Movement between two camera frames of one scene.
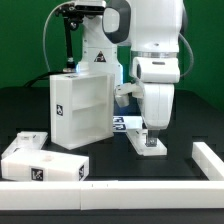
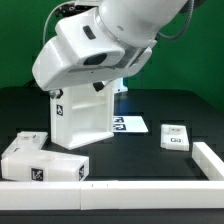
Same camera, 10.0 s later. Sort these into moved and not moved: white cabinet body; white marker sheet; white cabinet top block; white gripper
Moved: white gripper
Not moved: white cabinet body; white marker sheet; white cabinet top block
